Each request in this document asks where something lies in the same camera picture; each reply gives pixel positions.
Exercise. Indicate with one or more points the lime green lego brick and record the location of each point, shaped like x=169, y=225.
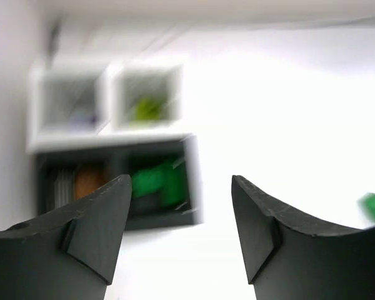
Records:
x=149, y=109

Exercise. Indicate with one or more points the orange lego plate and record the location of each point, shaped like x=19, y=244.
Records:
x=87, y=180

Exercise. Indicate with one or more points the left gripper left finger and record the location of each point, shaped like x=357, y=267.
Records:
x=70, y=252

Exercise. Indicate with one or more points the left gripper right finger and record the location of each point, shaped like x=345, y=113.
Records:
x=290, y=254

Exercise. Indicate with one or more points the lavender lego brick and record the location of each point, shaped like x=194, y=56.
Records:
x=82, y=118

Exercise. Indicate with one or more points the black slotted container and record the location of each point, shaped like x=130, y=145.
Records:
x=56, y=169

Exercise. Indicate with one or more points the green two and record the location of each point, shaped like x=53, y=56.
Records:
x=367, y=204

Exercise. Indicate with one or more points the dark green lego brick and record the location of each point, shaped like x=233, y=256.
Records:
x=166, y=178

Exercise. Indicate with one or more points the white slotted container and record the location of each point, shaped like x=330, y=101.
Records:
x=110, y=90

